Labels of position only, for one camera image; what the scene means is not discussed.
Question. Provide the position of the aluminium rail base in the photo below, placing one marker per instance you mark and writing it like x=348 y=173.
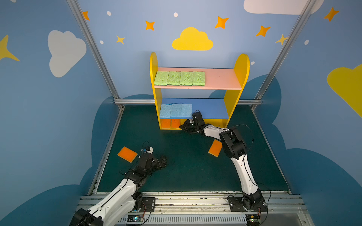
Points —
x=212 y=209

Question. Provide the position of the orange sponge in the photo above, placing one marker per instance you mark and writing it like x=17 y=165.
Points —
x=215 y=148
x=127 y=154
x=165 y=124
x=175 y=123

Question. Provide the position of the right controller board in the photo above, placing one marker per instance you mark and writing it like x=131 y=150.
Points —
x=253 y=220

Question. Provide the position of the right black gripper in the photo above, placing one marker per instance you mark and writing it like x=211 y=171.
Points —
x=191 y=126

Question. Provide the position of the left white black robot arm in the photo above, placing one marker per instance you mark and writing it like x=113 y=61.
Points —
x=124 y=198

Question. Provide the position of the controller board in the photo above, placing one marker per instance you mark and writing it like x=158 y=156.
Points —
x=253 y=220
x=135 y=219

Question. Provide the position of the green sponge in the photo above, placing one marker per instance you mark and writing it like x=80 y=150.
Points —
x=174 y=78
x=199 y=78
x=161 y=78
x=186 y=78

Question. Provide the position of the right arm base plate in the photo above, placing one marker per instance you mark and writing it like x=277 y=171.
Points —
x=241 y=204

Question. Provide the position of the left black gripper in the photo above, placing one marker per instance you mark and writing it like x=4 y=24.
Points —
x=156 y=163

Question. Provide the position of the left controller board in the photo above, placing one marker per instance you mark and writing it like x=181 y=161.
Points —
x=135 y=219

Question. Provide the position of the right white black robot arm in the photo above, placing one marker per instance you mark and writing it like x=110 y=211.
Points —
x=235 y=148

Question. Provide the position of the yellow shelf pink blue boards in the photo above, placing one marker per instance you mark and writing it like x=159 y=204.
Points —
x=216 y=111

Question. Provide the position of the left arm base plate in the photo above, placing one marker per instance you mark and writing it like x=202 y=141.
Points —
x=144 y=204

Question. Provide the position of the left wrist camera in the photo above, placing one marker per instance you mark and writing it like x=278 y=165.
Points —
x=148 y=150

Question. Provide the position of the blue sponge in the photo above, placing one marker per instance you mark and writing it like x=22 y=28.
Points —
x=165 y=112
x=176 y=111
x=186 y=111

